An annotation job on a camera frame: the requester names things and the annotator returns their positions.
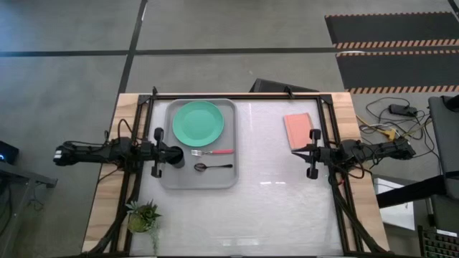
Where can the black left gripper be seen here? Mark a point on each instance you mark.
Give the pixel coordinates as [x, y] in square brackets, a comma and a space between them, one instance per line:
[157, 152]

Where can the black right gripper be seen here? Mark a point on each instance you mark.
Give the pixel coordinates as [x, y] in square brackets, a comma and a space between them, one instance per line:
[315, 156]

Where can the black cup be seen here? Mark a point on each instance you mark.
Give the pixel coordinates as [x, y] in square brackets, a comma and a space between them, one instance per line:
[179, 165]

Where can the black spoon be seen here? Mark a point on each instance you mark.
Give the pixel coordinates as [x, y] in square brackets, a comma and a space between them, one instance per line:
[202, 167]

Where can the green plate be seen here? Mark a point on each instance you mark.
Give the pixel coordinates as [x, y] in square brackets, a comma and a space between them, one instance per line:
[198, 123]

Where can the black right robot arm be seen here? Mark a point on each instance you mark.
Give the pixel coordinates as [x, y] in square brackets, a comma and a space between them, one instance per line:
[376, 152]

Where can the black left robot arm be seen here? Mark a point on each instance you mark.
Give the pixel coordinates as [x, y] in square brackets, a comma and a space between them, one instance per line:
[93, 152]

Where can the grey plastic tray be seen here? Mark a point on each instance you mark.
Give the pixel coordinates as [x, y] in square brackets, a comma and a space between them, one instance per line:
[229, 175]

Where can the small potted green plant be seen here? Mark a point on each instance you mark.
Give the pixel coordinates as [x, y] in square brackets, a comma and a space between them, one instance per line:
[141, 218]

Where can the black monitor behind table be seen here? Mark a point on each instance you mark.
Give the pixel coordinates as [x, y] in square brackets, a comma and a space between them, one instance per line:
[272, 86]

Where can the black power adapter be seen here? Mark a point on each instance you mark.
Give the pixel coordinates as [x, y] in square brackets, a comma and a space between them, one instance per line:
[403, 109]

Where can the white box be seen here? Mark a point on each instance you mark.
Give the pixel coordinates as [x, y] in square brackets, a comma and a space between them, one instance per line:
[398, 215]

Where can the black striped floor mat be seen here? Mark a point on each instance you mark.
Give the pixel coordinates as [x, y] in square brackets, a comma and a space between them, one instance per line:
[391, 28]
[398, 70]

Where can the grey side table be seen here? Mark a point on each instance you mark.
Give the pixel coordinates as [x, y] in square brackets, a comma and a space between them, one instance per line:
[446, 143]

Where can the grey shelf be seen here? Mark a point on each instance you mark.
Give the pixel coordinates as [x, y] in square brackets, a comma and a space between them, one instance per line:
[25, 175]

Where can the black keyboard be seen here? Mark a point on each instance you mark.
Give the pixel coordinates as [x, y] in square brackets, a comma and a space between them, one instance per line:
[439, 245]

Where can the black device with blue light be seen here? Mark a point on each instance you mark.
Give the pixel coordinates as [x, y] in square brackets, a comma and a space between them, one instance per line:
[8, 152]

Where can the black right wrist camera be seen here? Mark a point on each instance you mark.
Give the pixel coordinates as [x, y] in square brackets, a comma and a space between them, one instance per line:
[325, 155]

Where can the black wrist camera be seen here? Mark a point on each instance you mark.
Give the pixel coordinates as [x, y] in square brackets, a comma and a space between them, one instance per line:
[325, 155]
[146, 151]

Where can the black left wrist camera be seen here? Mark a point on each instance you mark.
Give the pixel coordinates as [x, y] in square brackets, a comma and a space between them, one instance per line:
[146, 151]

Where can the black aluminium table frame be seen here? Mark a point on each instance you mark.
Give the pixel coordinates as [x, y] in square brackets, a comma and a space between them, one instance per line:
[236, 96]

